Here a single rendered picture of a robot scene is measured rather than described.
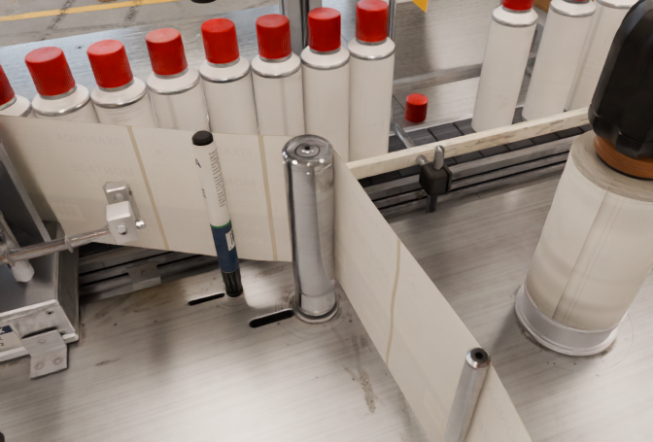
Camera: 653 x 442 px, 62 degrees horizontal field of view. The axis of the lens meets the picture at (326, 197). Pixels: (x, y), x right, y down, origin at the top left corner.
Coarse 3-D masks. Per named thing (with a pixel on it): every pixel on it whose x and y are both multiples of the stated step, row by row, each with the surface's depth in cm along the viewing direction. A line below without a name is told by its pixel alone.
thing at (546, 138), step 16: (432, 128) 74; (448, 128) 73; (464, 128) 73; (576, 128) 73; (400, 144) 71; (416, 144) 71; (512, 144) 70; (528, 144) 70; (448, 160) 68; (464, 160) 68; (384, 176) 66; (400, 176) 66; (80, 256) 58
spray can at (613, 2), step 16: (608, 0) 64; (624, 0) 64; (608, 16) 65; (624, 16) 64; (592, 32) 67; (608, 32) 66; (592, 48) 68; (608, 48) 67; (592, 64) 69; (576, 80) 72; (592, 80) 70; (576, 96) 73; (592, 96) 72
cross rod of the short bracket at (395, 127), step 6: (396, 126) 69; (396, 132) 68; (402, 132) 68; (402, 138) 67; (408, 138) 67; (402, 144) 67; (408, 144) 66; (414, 144) 66; (420, 156) 64; (420, 162) 64; (426, 162) 63
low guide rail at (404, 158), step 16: (576, 112) 70; (496, 128) 67; (512, 128) 67; (528, 128) 68; (544, 128) 69; (560, 128) 70; (432, 144) 65; (448, 144) 65; (464, 144) 66; (480, 144) 66; (496, 144) 67; (368, 160) 63; (384, 160) 63; (400, 160) 64; (368, 176) 64
